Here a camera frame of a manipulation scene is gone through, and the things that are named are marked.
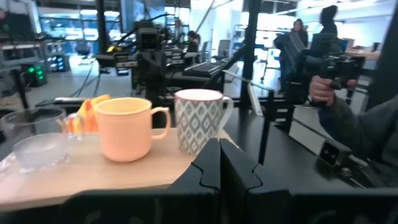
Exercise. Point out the black keyboard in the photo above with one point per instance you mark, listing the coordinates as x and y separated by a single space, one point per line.
205 69

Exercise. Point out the person's right hand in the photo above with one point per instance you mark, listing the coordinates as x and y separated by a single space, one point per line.
320 91

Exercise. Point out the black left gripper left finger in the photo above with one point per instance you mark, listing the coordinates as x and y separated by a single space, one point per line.
186 208

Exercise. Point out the black device green lights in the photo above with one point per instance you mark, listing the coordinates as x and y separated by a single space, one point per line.
35 74

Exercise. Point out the wooden shelf black metal frame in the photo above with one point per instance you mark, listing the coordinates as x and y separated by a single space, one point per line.
93 174

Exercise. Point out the black connector box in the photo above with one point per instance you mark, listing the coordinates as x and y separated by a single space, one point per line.
334 154

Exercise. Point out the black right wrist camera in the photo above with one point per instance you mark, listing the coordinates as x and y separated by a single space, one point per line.
148 39

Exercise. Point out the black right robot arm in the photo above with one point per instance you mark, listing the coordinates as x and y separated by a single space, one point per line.
155 90

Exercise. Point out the grey white patterned mug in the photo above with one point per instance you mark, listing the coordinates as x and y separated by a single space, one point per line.
199 124

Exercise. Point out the wooden desk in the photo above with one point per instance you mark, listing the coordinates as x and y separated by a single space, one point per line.
370 55

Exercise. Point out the orange cloth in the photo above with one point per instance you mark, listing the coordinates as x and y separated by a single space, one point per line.
90 115

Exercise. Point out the peach ceramic mug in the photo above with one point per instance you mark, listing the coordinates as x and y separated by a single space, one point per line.
124 133

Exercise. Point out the clear glass mug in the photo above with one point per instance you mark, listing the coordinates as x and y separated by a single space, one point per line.
46 119

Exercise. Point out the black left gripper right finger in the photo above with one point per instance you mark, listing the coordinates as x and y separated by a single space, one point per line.
295 208

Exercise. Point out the grey office chair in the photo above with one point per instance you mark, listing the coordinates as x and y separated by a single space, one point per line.
224 48

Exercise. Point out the white frame bracket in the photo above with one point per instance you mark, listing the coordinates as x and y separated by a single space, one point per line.
255 99

